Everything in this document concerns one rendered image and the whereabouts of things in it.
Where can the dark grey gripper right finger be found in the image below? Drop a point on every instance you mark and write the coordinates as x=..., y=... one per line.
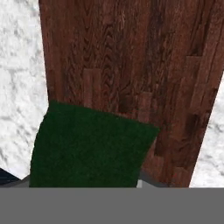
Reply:
x=148, y=183

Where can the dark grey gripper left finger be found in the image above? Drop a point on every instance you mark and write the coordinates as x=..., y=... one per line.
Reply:
x=24, y=183

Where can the dark green sponge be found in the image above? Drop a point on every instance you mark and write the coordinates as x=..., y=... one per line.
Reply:
x=90, y=148

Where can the dark brown wooden cutting board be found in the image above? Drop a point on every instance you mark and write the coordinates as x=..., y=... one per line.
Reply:
x=131, y=58

